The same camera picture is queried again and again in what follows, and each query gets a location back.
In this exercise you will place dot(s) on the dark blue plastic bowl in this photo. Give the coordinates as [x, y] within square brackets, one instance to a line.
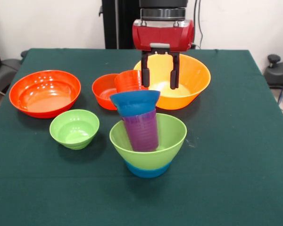
[134, 101]

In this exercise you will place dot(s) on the black chair base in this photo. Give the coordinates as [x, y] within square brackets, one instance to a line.
[277, 73]

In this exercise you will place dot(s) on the red plastic cup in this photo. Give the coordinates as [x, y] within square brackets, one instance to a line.
[128, 81]

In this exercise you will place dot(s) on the large orange plastic bowl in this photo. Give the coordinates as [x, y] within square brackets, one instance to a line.
[193, 77]

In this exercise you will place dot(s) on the purple plastic cup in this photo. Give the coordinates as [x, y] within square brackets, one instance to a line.
[142, 131]

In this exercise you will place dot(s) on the large red plastic bowl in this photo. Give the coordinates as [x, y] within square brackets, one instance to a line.
[44, 96]

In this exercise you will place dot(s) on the small red plastic bowl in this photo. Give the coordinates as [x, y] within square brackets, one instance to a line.
[103, 91]

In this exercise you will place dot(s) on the large green plastic bowl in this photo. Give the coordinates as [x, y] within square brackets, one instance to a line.
[172, 141]

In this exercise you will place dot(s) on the dark green table cloth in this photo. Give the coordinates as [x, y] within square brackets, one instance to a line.
[85, 200]

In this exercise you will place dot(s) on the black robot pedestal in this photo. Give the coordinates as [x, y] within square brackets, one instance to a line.
[120, 23]

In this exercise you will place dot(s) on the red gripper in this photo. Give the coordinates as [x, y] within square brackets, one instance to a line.
[162, 37]

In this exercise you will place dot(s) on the small green plastic bowl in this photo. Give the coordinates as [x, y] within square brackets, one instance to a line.
[74, 130]

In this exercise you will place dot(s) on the light blue plastic bowl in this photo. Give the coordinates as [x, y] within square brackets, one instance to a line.
[147, 171]

